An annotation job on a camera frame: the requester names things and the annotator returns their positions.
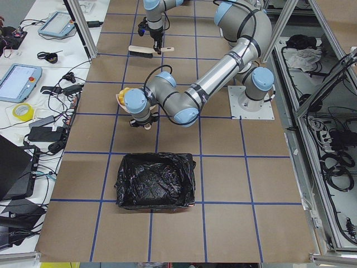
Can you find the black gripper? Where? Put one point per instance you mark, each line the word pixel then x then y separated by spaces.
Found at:
pixel 141 122
pixel 155 34

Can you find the white hand brush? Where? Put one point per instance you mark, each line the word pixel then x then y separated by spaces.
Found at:
pixel 146 52

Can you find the white plastic dustpan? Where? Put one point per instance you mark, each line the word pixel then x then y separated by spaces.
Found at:
pixel 135 102

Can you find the black bag lined bin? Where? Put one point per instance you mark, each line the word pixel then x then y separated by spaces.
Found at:
pixel 162 180

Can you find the teach pendant far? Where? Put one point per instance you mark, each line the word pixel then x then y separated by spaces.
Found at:
pixel 58 26

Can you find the teach pendant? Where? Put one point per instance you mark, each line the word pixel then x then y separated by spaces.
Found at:
pixel 58 26
pixel 19 81

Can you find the small black bowl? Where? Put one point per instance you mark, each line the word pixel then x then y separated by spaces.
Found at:
pixel 50 57

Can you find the black power adapter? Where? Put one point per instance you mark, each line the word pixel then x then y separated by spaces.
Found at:
pixel 45 134

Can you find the yellow tape roll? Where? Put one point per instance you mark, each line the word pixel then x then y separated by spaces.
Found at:
pixel 23 112

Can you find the teach pendant near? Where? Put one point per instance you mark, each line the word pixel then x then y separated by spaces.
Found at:
pixel 19 81

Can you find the black laptop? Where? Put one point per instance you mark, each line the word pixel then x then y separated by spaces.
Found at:
pixel 18 167

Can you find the white cloth rag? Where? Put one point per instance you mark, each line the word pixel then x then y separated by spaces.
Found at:
pixel 305 59

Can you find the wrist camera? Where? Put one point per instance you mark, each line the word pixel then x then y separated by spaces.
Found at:
pixel 142 26

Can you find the aluminium frame post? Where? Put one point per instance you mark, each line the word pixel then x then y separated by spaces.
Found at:
pixel 77 16

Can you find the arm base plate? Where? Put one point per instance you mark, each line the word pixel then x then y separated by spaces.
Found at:
pixel 241 107

